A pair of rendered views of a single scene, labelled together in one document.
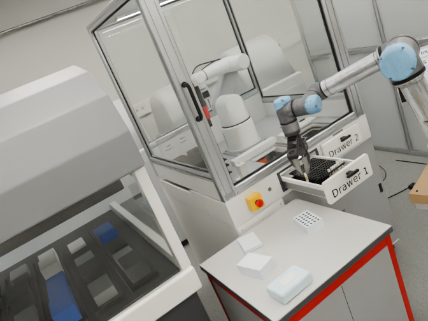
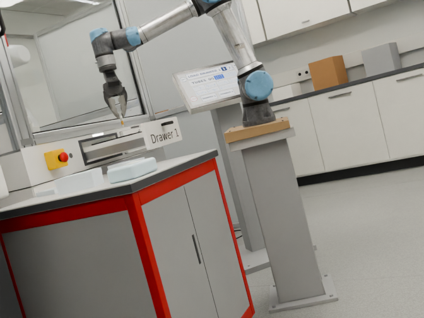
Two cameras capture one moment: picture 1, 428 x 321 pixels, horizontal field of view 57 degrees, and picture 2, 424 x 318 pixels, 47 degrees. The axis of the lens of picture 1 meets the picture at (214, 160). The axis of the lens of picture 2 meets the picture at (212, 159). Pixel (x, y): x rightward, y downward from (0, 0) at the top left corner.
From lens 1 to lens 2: 1.13 m
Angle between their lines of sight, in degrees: 43
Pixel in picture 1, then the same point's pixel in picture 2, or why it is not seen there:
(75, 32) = not seen: outside the picture
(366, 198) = not seen: hidden behind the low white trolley
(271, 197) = (72, 165)
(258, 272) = (88, 176)
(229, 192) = (26, 138)
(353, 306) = (195, 217)
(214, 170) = (11, 104)
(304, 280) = (150, 161)
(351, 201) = not seen: hidden behind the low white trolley
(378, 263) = (210, 183)
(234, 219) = (30, 174)
